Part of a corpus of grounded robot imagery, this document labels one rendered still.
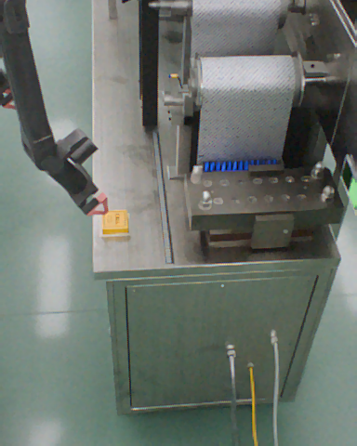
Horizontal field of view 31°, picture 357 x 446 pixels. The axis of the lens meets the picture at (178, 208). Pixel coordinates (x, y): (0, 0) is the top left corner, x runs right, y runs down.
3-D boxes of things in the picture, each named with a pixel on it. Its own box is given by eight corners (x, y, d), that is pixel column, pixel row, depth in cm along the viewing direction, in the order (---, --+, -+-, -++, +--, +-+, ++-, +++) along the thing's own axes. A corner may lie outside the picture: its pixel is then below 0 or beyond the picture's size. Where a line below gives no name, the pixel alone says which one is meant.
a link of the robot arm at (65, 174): (36, 162, 146) (47, 177, 143) (59, 142, 146) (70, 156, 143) (53, 176, 152) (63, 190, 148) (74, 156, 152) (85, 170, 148)
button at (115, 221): (101, 216, 177) (101, 210, 176) (126, 215, 178) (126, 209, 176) (102, 235, 173) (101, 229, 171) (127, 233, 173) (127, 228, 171)
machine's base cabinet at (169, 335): (104, 48, 403) (96, -92, 341) (204, 45, 409) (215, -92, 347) (115, 427, 228) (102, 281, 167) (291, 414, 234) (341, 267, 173)
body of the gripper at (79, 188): (81, 166, 158) (65, 151, 152) (100, 190, 152) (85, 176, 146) (61, 183, 158) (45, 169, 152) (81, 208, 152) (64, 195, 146)
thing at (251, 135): (196, 164, 176) (200, 110, 163) (280, 161, 178) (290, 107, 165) (197, 165, 176) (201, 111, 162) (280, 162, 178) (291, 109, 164)
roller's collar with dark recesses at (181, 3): (169, 9, 179) (169, -12, 174) (190, 8, 179) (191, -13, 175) (171, 20, 174) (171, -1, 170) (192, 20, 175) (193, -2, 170)
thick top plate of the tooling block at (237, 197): (183, 188, 176) (184, 172, 172) (324, 182, 180) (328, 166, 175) (190, 231, 165) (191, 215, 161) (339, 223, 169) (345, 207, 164)
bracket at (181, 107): (165, 169, 192) (168, 84, 170) (187, 168, 193) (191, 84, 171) (167, 180, 189) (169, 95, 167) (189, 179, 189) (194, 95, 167)
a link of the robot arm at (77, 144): (21, 141, 142) (38, 163, 137) (59, 107, 142) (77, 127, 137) (51, 167, 152) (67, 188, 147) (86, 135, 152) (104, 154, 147)
